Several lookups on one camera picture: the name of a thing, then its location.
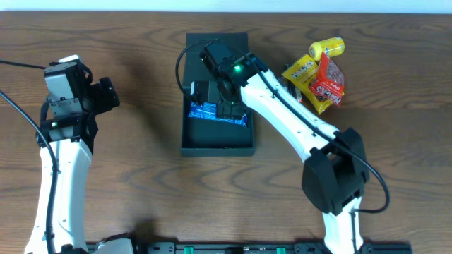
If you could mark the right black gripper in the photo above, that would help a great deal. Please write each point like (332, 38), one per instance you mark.
(219, 106)

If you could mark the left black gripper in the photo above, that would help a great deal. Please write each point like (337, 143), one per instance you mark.
(108, 92)

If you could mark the blue snack bar wrapper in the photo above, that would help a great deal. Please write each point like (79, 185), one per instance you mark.
(207, 111)

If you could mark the black gift box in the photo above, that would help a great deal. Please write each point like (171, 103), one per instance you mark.
(212, 126)

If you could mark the red Hacks candy bag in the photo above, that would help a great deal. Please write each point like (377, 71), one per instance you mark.
(329, 82)

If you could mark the yellow cylindrical can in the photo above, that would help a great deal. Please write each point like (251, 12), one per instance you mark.
(334, 46)

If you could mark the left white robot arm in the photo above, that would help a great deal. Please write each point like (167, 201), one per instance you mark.
(66, 139)

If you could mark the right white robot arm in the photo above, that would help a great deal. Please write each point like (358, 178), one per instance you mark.
(333, 177)

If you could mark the yellow sunflower seed bag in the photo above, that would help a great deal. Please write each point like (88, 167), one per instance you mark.
(301, 73)

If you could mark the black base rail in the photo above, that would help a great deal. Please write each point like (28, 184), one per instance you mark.
(303, 247)

